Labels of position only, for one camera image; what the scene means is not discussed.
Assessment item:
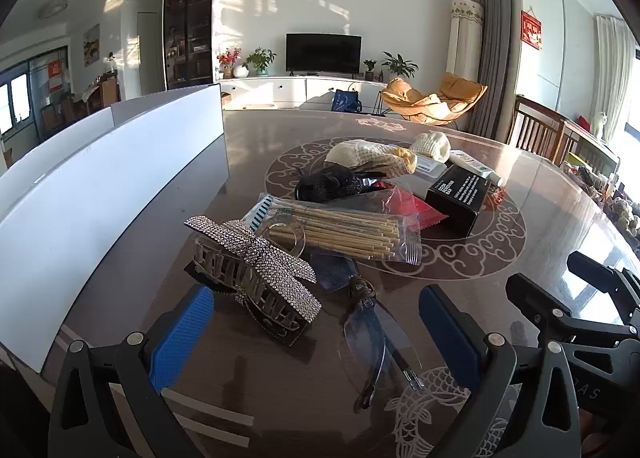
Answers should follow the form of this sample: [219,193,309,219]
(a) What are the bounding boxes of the black television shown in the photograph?
[286,32,363,75]

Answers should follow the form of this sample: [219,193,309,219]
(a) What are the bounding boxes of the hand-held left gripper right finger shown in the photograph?
[419,283,583,458]

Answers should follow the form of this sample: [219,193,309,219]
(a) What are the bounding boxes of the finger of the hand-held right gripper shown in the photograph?
[505,272,628,345]
[566,251,640,324]

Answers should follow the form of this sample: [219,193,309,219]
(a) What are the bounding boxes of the grey curtain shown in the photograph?
[467,0,513,139]

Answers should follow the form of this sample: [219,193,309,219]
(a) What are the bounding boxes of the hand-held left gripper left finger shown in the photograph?
[47,282,216,458]

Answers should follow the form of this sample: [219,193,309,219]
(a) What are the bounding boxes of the clear plastic box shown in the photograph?
[395,158,448,194]

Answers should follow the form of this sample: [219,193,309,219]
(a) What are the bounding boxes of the covered standing air conditioner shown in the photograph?
[449,0,483,89]

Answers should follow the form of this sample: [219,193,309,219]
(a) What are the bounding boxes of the red flower bouquet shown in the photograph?
[216,47,242,79]

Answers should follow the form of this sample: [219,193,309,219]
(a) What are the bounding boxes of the dark glass display cabinet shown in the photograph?
[164,0,216,90]

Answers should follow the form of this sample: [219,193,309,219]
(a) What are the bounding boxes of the rimless eyeglasses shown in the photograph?
[310,251,426,414]

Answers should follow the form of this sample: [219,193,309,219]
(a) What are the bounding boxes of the silver metal ring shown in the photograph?
[260,218,307,259]

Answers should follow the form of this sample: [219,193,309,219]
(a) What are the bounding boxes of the large leafy potted plant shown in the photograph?
[381,51,419,79]

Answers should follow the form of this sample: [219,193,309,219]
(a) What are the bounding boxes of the cream knit cloth yellow trim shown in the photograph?
[325,139,418,176]

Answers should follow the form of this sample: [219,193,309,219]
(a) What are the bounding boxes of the red wall hanging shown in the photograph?
[520,10,544,50]

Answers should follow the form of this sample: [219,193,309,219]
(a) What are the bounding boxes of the blue bag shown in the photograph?
[330,88,363,114]

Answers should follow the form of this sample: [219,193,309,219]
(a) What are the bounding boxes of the bushy green potted plant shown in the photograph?
[244,47,277,76]

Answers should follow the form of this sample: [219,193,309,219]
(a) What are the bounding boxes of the black cardboard box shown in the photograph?
[425,164,488,234]

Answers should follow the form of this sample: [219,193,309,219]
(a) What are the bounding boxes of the white television cabinet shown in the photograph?
[215,76,396,112]

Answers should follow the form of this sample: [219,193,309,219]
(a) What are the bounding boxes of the wall painting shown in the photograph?
[82,23,101,66]

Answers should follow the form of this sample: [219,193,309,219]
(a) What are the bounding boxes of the wooden slatted chair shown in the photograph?
[506,94,568,161]

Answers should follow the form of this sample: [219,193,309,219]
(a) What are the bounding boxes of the packet of bamboo skewers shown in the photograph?
[241,192,423,266]

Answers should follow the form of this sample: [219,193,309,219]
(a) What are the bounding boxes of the orange lounge chair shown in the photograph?
[380,71,488,128]

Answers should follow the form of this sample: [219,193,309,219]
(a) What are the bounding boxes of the white sheer curtain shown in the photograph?
[595,13,636,144]

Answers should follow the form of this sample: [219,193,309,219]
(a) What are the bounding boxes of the black feather hair accessory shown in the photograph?
[294,163,396,203]

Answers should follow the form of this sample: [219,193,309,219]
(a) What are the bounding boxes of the rhinestone bow hair claw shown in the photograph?
[182,215,323,349]

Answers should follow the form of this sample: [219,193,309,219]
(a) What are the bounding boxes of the white tube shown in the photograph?
[447,148,503,186]

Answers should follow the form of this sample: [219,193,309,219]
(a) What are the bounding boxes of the red foil packet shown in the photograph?
[372,181,448,230]

